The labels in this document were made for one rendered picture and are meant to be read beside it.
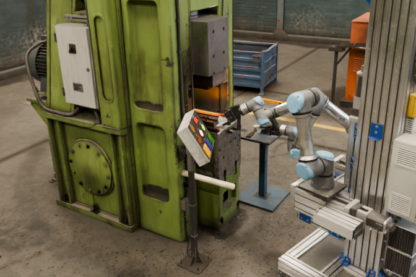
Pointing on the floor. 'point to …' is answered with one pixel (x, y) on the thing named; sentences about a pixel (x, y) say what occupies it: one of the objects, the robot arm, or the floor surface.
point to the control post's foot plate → (203, 261)
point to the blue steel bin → (255, 64)
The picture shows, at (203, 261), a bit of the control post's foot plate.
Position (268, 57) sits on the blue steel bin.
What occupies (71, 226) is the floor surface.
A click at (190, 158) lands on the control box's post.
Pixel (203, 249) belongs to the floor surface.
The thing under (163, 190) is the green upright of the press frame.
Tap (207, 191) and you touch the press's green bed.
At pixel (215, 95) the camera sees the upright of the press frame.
